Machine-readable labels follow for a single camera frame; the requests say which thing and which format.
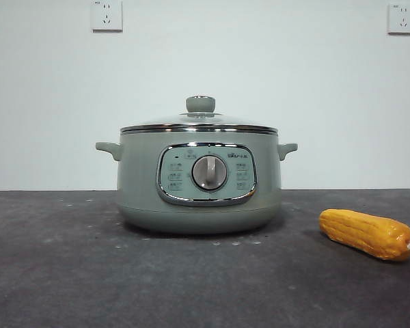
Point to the yellow corn cob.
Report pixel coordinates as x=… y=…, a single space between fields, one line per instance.
x=362 y=233

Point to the pale green electric pot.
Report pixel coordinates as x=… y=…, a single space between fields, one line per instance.
x=140 y=205

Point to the glass lid with green knob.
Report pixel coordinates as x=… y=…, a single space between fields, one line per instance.
x=200 y=104

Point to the white wall socket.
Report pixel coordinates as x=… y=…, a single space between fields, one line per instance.
x=402 y=18
x=106 y=15

